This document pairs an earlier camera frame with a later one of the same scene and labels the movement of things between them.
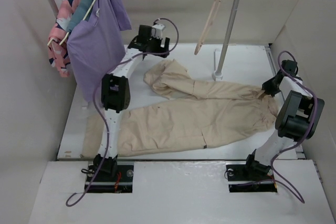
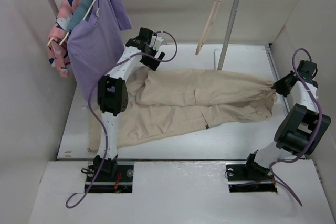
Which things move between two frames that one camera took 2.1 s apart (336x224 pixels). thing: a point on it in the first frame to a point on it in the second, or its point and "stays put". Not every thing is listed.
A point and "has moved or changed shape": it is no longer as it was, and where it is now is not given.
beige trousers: x=195 y=114 has moved or changed shape
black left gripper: x=160 y=49 to x=152 y=63
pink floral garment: x=58 y=55 stays put
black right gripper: x=268 y=89 to x=278 y=86
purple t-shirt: x=96 y=44 stays put
